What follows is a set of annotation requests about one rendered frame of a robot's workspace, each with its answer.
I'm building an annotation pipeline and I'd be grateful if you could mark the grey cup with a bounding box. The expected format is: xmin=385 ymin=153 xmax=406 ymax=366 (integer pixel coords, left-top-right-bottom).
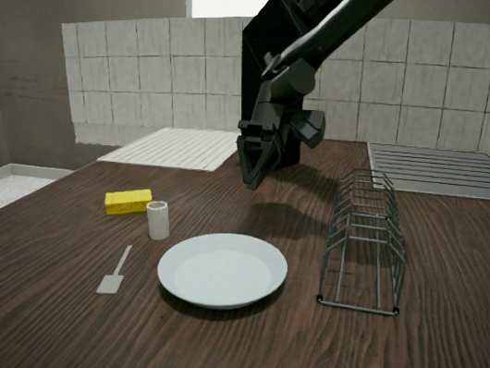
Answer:
xmin=147 ymin=202 xmax=169 ymax=239

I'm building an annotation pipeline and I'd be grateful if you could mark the white tiled wall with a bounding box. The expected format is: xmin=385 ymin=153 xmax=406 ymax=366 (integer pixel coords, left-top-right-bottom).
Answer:
xmin=62 ymin=16 xmax=490 ymax=154

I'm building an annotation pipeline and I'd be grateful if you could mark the white ribbed draining mat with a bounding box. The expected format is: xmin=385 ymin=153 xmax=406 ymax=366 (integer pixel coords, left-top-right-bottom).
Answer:
xmin=97 ymin=128 xmax=241 ymax=172

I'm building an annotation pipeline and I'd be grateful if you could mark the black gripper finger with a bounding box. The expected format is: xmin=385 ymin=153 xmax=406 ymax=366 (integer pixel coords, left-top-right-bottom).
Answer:
xmin=245 ymin=152 xmax=280 ymax=190
xmin=236 ymin=138 xmax=276 ymax=185

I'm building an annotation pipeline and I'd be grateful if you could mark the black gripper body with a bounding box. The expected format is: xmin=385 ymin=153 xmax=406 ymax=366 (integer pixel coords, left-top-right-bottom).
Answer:
xmin=238 ymin=102 xmax=284 ymax=159

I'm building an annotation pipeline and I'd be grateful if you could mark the yellow sponge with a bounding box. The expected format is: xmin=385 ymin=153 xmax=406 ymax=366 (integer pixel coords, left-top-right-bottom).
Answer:
xmin=105 ymin=190 xmax=152 ymax=215

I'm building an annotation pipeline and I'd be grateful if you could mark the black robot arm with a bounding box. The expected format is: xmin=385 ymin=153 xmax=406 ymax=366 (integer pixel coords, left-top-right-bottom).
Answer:
xmin=255 ymin=0 xmax=394 ymax=149

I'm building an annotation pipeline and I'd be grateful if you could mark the grey wire dish rack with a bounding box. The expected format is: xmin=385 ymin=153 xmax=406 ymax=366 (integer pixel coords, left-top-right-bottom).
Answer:
xmin=316 ymin=175 xmax=407 ymax=316

